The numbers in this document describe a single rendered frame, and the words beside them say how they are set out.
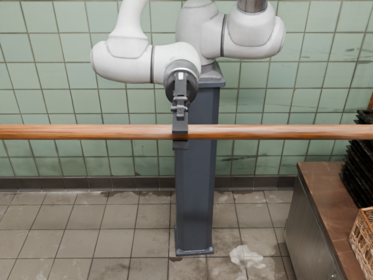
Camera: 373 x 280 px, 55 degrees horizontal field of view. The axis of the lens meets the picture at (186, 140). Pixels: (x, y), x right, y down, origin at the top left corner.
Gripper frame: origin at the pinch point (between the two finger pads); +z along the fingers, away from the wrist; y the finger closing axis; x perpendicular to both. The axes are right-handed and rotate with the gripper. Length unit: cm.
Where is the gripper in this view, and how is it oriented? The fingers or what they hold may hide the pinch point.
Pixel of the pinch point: (180, 130)
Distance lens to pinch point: 70.5
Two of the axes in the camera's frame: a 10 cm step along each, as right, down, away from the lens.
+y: 0.0, 8.3, 5.6
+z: 0.0, 5.6, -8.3
